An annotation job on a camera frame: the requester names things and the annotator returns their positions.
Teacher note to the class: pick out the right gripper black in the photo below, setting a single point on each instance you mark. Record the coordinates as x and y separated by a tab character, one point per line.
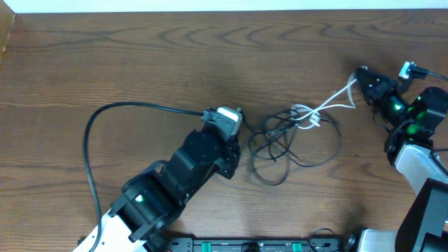
376	88

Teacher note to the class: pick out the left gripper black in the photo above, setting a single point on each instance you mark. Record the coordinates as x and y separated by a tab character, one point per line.
230	162

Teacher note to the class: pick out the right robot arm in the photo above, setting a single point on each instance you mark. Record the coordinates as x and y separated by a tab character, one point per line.
409	148

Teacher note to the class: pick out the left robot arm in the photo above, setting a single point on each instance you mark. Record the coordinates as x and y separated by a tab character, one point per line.
155	198

